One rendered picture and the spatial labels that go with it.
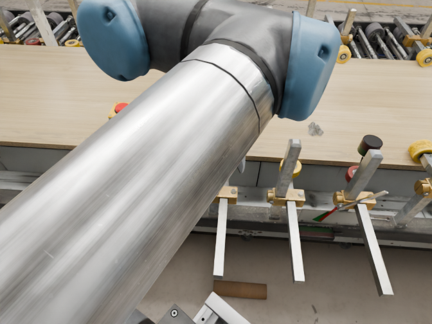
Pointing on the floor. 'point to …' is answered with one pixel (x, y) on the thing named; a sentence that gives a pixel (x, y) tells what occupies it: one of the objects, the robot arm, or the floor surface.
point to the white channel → (42, 22)
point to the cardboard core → (240, 289)
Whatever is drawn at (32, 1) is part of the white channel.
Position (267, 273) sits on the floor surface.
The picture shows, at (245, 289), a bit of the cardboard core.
